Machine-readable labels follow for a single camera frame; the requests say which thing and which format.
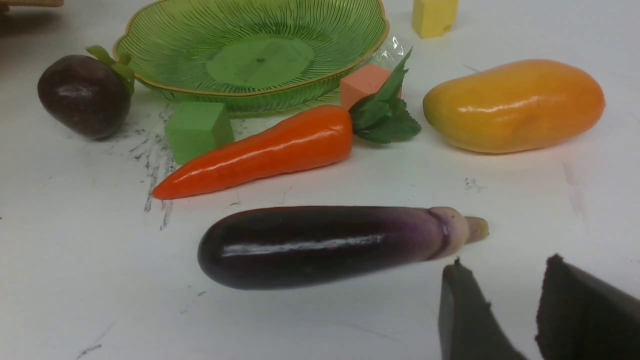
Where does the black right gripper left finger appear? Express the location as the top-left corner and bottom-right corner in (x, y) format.
(438, 258), (525, 360)

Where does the green ribbed glass plate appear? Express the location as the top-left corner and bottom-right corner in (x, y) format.
(112, 0), (390, 113)

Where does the dark purple mangosteen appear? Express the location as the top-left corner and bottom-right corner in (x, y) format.
(37, 45), (136, 141)

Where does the green foam cube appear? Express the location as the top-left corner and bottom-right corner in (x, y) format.
(164, 102), (235, 166)

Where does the woven wicker basket lid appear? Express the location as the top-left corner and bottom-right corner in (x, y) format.
(0, 0), (65, 15)

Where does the yellow foam cube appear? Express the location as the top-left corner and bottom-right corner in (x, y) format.
(411, 0), (458, 39)

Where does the orange plastic carrot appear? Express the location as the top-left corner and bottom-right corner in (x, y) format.
(151, 53), (422, 200)

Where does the yellow orange mango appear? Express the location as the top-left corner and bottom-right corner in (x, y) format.
(422, 59), (606, 154)

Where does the dark purple eggplant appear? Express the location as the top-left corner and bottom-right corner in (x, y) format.
(198, 205), (490, 290)

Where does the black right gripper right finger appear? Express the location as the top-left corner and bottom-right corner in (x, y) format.
(535, 254), (640, 360)

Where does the salmon foam cube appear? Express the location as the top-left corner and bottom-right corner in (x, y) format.
(338, 64), (406, 110)

